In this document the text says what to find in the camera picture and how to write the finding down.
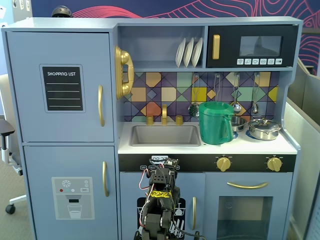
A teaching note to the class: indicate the open steel toy pot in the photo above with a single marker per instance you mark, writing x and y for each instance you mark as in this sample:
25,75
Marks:
238,123

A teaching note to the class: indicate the steel hanging utensil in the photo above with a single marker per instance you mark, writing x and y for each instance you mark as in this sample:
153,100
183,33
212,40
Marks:
215,87
254,108

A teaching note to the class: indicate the steel ladle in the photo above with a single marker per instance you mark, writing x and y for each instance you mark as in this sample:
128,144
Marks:
236,107

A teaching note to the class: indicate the blue oven door with window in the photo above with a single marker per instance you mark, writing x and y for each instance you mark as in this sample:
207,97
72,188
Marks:
215,185

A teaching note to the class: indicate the gold toy telephone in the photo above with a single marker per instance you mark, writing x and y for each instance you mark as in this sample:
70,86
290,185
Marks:
122,57

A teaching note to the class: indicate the steel slotted spoon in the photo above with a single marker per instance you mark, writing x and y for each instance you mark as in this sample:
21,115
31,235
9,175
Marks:
193,110

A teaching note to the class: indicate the small wrist camera board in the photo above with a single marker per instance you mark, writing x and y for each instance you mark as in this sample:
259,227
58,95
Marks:
172,162

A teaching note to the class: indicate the gold toy faucet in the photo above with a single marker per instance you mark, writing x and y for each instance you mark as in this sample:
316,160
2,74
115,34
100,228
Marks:
164,115

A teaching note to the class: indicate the black helmet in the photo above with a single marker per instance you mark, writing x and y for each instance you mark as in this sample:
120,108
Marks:
61,11

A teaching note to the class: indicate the steel toy pot with lid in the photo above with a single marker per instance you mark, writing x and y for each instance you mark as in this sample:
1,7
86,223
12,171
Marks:
263,130

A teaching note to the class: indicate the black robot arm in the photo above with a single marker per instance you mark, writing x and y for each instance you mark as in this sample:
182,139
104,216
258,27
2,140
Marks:
160,200

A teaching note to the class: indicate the blue door with ice dispenser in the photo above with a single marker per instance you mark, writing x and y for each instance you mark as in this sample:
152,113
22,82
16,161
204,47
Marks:
37,175

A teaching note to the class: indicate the black toy microwave door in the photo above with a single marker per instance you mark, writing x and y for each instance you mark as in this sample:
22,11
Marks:
250,32

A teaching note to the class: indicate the green plastic pitcher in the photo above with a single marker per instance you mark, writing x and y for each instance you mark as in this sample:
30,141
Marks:
212,125

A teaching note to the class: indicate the pale desk divider panel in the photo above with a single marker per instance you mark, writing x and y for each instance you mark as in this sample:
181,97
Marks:
300,150

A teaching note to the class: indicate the white toy plate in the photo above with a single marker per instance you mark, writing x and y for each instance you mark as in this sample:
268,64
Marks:
197,52
188,53
180,53

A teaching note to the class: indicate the white office chair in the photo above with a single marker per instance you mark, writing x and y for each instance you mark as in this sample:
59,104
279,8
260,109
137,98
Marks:
6,128

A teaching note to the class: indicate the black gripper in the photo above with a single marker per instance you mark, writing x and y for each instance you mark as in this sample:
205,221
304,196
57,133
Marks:
167,173

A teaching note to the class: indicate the blue door with shopping list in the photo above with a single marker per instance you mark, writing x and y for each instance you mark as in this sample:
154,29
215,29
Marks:
25,75

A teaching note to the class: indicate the gold faucet knob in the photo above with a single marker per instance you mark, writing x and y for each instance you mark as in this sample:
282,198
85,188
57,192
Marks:
150,120
179,120

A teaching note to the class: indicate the blue dishwasher door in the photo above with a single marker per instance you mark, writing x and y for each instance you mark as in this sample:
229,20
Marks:
130,185

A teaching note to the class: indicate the grey desk partition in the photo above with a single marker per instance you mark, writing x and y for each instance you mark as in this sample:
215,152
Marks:
307,87

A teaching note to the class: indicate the gold stove knob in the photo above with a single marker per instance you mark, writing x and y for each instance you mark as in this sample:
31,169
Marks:
223,164
274,164

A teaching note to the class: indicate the blue toy kitchen body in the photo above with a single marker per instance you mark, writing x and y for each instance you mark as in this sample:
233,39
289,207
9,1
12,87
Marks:
70,23

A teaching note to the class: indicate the grey toy sink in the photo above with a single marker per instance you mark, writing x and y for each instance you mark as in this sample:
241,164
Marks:
165,135

